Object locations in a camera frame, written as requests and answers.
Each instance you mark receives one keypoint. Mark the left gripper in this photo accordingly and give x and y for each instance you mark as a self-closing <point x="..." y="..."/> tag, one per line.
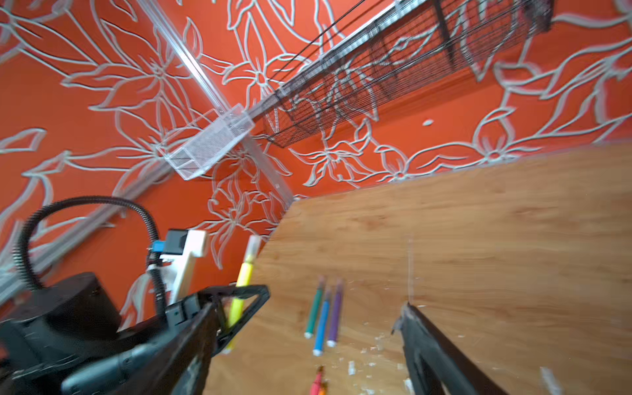
<point x="66" y="340"/>

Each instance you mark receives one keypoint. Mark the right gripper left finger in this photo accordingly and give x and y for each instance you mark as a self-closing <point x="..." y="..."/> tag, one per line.
<point x="172" y="355"/>

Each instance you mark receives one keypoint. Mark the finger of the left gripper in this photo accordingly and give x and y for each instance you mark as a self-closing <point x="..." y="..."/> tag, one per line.
<point x="253" y="297"/>

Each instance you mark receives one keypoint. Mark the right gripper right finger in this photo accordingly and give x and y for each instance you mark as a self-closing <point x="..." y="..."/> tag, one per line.
<point x="435" y="365"/>

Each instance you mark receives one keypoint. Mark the green pen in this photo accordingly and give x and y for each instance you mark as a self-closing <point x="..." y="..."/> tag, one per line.
<point x="315" y="308"/>

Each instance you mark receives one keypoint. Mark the purple pen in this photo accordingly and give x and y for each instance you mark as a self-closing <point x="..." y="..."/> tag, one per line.
<point x="336" y="314"/>

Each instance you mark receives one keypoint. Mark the blue pen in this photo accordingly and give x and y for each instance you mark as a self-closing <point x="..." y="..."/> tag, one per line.
<point x="319" y="341"/>

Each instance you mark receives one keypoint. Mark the orange pen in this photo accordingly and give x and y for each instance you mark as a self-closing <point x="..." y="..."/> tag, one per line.
<point x="323" y="388"/>

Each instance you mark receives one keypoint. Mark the red pen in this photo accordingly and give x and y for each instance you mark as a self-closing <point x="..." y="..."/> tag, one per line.
<point x="318" y="383"/>

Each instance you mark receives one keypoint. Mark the clear plastic bin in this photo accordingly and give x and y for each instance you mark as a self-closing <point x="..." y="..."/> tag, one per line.
<point x="191" y="150"/>

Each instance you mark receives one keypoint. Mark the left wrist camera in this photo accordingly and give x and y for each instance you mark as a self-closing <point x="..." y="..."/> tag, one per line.
<point x="176" y="258"/>

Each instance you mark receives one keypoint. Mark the black wire basket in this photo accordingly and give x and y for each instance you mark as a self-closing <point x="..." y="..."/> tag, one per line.
<point x="408" y="46"/>

